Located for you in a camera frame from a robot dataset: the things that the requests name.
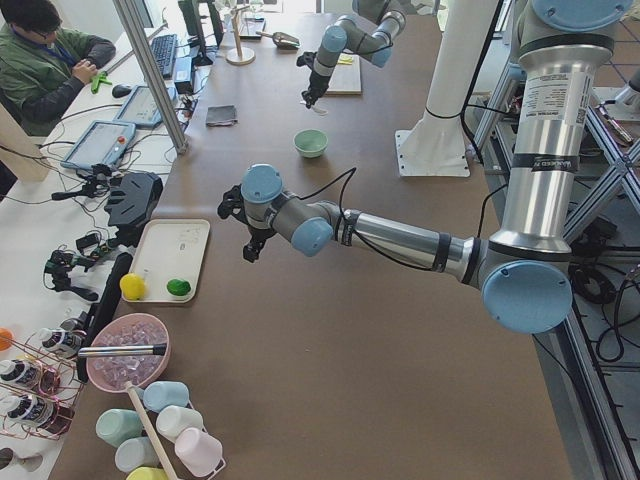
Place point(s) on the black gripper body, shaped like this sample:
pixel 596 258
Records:
pixel 258 233
pixel 316 81

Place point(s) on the white ceramic spoon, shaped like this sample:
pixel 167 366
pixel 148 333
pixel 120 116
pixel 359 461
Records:
pixel 318 110

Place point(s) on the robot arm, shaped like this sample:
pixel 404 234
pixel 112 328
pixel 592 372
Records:
pixel 345 36
pixel 521 270

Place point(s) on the light green bowl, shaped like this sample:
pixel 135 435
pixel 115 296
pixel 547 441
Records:
pixel 310 143

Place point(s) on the pink bowl of ice cubes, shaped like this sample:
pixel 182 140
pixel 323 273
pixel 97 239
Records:
pixel 111 373

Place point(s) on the bamboo cutting board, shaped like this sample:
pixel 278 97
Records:
pixel 346 77

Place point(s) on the metal scoop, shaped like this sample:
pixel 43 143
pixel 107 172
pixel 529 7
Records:
pixel 281 40

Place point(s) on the cream tray with bear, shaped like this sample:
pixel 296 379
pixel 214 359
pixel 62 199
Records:
pixel 170 248

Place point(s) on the grey folded cloth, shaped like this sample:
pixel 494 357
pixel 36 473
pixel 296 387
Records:
pixel 225 115

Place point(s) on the green lime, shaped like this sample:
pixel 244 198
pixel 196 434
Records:
pixel 178 287

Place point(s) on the black headset device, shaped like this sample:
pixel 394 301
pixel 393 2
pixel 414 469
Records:
pixel 132 199

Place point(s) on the yellow lemon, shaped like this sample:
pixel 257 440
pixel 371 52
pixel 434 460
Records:
pixel 132 286

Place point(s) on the teach pendant tablet far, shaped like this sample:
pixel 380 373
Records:
pixel 140 109

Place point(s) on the teach pendant tablet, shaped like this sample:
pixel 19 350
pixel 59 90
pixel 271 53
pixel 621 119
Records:
pixel 102 143
pixel 140 109

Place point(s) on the teach pendant tablet near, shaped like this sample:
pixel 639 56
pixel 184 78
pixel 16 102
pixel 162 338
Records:
pixel 102 143

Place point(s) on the black keyboard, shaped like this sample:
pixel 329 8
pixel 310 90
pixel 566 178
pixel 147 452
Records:
pixel 163 49

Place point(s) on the computer mouse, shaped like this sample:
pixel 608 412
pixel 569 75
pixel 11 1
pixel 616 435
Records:
pixel 121 90

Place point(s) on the metal tongs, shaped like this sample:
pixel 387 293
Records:
pixel 123 351

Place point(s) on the light blue cup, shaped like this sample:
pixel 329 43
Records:
pixel 161 394

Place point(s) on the white cup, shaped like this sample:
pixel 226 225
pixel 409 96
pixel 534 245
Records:
pixel 173 420

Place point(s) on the person in green jacket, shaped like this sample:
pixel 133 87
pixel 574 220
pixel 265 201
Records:
pixel 44 66

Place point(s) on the pink cup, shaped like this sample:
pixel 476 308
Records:
pixel 200 452

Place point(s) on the mint green cup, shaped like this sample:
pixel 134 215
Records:
pixel 115 426

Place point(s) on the pale blue cup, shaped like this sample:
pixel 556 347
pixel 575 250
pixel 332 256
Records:
pixel 134 453

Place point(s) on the yellow cup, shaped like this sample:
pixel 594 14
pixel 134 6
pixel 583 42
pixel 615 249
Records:
pixel 147 473

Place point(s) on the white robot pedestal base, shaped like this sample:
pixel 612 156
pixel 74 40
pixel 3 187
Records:
pixel 435 146

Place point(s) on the aluminium frame post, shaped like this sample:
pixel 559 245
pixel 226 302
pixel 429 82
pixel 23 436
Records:
pixel 134 29

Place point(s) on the copper wire bottle rack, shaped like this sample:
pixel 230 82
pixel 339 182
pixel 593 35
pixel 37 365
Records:
pixel 28 369

